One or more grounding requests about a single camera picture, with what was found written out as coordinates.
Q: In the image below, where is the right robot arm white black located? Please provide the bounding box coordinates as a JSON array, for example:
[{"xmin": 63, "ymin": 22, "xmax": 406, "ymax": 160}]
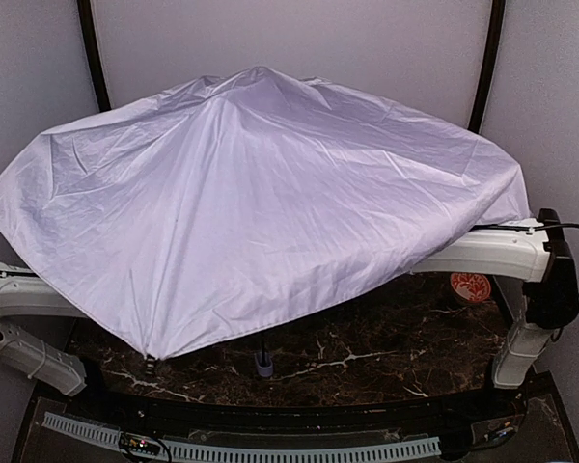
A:
[{"xmin": 412, "ymin": 208, "xmax": 579, "ymax": 390}]

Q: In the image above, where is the lavender folding umbrella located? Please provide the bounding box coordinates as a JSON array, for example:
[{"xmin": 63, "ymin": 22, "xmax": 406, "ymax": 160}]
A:
[{"xmin": 0, "ymin": 68, "xmax": 530, "ymax": 360}]

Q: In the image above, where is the black corner post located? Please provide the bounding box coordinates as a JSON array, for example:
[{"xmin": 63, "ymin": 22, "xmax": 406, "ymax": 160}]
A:
[
  {"xmin": 467, "ymin": 0, "xmax": 507, "ymax": 134},
  {"xmin": 76, "ymin": 0, "xmax": 111, "ymax": 112}
]

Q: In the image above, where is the grey slotted cable duct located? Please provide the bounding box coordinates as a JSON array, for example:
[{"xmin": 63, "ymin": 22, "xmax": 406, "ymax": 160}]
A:
[{"xmin": 41, "ymin": 412, "xmax": 442, "ymax": 462}]

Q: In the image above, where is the right black corner post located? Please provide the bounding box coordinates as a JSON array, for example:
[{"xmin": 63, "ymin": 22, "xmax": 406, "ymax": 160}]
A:
[{"xmin": 467, "ymin": 0, "xmax": 507, "ymax": 134}]

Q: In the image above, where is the left black corner post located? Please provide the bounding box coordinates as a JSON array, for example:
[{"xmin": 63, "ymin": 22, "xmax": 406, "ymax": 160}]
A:
[{"xmin": 76, "ymin": 0, "xmax": 111, "ymax": 112}]

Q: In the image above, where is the red white patterned bowl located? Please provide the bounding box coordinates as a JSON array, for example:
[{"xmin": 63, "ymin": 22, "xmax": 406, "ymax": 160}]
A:
[{"xmin": 450, "ymin": 272, "xmax": 492, "ymax": 304}]

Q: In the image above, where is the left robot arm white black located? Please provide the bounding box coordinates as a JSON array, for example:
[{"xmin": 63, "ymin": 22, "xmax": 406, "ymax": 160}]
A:
[{"xmin": 0, "ymin": 262, "xmax": 87, "ymax": 396}]

